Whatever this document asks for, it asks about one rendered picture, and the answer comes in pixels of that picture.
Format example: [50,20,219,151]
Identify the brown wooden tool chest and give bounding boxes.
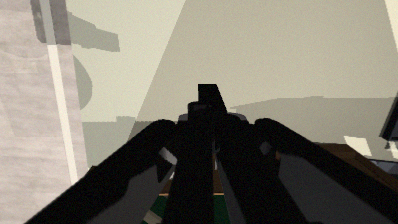
[150,144,398,224]

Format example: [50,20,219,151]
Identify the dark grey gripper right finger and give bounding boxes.
[207,84,398,224]

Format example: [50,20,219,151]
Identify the cream-handled screwdriver with red band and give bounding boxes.
[143,210,162,224]

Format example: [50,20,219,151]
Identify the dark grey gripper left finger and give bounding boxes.
[24,84,215,224]

